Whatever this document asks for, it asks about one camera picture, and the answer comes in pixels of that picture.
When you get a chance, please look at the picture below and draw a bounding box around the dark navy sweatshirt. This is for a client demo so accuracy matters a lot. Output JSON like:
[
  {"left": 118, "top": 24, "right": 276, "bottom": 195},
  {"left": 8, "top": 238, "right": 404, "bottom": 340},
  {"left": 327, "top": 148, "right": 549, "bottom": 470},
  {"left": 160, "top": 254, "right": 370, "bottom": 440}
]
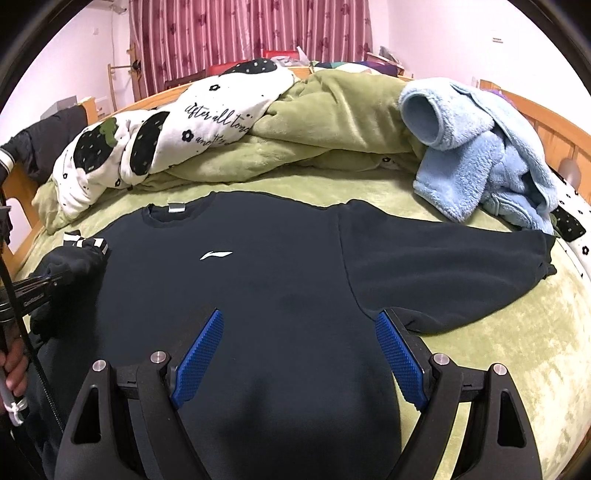
[{"left": 28, "top": 192, "right": 554, "bottom": 479}]

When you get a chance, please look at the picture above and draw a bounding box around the person's left hand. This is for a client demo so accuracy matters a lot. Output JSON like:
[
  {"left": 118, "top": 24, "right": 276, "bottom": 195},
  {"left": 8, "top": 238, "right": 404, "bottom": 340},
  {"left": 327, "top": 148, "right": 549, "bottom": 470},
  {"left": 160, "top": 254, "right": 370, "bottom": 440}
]
[{"left": 0, "top": 335, "right": 28, "bottom": 397}]

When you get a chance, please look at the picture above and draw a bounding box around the green bed sheet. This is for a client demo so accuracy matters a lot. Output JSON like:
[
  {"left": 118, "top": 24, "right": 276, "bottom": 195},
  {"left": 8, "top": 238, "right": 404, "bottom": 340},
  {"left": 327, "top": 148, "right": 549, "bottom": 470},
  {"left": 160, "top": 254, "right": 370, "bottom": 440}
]
[{"left": 13, "top": 165, "right": 591, "bottom": 480}]

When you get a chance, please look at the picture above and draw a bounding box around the black jacket on bedframe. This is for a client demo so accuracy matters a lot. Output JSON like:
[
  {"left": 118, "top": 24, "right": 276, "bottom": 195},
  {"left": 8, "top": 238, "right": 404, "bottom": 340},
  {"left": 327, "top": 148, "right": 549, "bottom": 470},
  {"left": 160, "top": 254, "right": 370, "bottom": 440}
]
[{"left": 1, "top": 105, "right": 88, "bottom": 185}]

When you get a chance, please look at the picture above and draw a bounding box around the white strawberry print duvet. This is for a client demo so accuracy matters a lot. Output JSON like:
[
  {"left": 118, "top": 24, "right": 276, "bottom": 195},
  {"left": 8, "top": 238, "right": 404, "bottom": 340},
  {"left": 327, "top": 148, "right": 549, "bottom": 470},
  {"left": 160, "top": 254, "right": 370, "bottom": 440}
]
[{"left": 52, "top": 58, "right": 297, "bottom": 220}]

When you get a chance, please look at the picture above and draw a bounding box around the light blue fleece garment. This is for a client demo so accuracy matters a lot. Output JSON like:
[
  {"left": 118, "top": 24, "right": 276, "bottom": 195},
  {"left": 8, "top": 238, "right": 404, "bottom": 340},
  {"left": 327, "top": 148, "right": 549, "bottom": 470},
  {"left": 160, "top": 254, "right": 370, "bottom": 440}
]
[{"left": 399, "top": 78, "right": 558, "bottom": 234}]

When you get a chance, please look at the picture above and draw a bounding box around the wooden coat rack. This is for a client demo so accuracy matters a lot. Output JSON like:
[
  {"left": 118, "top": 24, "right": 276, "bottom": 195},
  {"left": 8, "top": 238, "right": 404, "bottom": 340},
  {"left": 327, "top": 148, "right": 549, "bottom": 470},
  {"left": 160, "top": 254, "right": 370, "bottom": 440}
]
[{"left": 107, "top": 42, "right": 141, "bottom": 112}]

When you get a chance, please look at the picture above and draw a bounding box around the green fleece blanket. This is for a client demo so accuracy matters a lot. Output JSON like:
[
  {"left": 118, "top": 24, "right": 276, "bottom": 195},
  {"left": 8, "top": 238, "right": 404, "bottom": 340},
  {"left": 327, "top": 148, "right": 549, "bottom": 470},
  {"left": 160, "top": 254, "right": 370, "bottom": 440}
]
[{"left": 33, "top": 70, "right": 425, "bottom": 232}]

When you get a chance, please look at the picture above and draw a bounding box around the pink striped curtain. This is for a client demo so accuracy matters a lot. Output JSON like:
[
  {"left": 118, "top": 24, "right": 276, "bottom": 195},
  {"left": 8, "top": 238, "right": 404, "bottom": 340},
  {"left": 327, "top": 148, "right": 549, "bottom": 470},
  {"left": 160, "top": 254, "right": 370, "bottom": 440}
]
[{"left": 129, "top": 0, "right": 373, "bottom": 96}]

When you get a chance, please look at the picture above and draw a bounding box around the black cable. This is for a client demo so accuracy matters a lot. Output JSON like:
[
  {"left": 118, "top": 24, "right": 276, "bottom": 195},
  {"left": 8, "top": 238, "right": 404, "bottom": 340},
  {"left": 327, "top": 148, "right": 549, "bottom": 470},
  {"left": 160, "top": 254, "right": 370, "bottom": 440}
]
[{"left": 0, "top": 257, "right": 66, "bottom": 434}]

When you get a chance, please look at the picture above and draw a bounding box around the wooden bed frame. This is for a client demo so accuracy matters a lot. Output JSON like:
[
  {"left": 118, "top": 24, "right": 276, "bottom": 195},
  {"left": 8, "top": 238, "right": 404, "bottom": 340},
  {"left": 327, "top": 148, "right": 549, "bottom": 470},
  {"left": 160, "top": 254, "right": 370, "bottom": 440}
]
[{"left": 1, "top": 79, "right": 590, "bottom": 275}]

